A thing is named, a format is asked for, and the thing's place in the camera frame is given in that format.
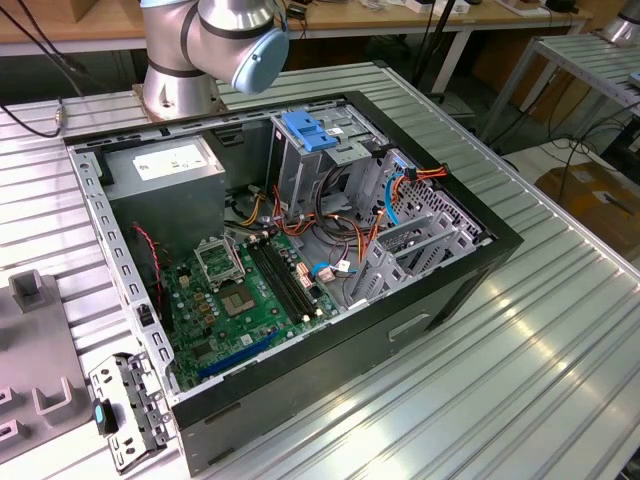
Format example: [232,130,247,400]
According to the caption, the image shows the black blue bracket latch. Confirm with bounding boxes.
[92,397,120,436]

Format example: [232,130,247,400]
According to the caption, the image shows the orange power wire black connector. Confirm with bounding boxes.
[389,164,450,214]

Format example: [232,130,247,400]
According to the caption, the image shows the blue plastic drive latch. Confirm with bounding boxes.
[281,110,340,154]

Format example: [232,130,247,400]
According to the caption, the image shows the blue data wire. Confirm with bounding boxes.
[383,155,411,227]

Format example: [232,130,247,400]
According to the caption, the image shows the metal slot bracket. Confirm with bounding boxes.
[87,349,177,475]

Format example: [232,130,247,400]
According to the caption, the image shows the orange yellow wire bundle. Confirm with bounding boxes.
[238,184,386,266]

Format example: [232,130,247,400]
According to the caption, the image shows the grey parts rack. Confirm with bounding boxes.
[0,269,100,464]

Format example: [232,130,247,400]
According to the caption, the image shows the green motherboard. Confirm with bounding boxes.
[159,232,341,394]

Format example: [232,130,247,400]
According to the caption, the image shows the CPU socket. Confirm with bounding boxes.
[217,283,259,319]

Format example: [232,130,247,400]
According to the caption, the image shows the metal slat side table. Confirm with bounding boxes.
[479,32,640,146]

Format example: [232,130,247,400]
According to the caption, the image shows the metal socket cover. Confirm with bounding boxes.
[193,238,247,289]

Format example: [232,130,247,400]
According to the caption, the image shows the black cable bundle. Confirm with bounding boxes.
[314,164,362,241]

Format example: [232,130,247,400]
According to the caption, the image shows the grey metal disk bay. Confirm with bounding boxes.
[344,148,496,311]

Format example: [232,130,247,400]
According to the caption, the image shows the grey power supply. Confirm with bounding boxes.
[102,135,227,261]

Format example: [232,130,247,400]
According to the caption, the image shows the white connector with blue wire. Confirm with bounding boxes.
[308,259,359,286]

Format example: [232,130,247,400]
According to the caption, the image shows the black stand pole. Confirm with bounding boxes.
[412,0,459,104]

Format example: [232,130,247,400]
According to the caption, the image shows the black PC case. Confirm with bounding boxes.
[62,89,525,479]

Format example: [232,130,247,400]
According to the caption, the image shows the red black fan wire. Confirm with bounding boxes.
[132,224,166,311]

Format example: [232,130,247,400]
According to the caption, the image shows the grey optical drive cage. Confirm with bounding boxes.
[266,102,390,224]

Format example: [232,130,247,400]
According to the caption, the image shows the large cardboard box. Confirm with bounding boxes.
[534,162,640,256]

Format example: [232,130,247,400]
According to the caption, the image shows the blue expansion slot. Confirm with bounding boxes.
[198,329,281,382]

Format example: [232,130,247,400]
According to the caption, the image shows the black RAM slot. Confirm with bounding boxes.
[249,238,314,322]
[260,233,324,317]

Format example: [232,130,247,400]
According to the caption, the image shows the wooden desk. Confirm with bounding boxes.
[0,0,594,96]

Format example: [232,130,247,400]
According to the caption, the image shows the black cable with metal connector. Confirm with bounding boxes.
[0,0,86,139]

